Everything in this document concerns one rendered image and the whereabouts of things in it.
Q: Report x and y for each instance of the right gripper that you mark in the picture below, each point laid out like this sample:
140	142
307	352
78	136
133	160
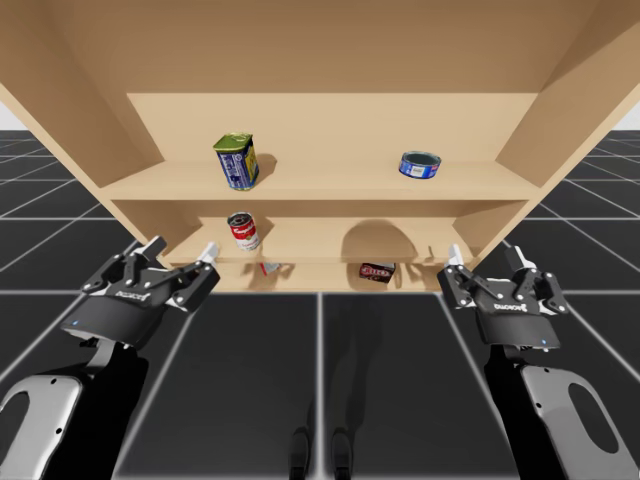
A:
515	322

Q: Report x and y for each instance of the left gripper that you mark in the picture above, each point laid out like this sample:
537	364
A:
115	317

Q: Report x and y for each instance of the red and white can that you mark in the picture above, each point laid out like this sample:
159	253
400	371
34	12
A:
244	232

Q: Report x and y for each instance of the green and blue rectangular can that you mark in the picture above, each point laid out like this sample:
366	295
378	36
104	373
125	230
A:
237	165

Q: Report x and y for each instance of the blue flat can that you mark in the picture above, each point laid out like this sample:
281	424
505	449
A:
420	167

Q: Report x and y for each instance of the pale wooden shelf unit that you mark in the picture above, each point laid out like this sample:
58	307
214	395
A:
320	50

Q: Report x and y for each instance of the red and white carton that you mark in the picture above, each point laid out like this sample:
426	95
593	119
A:
270	268

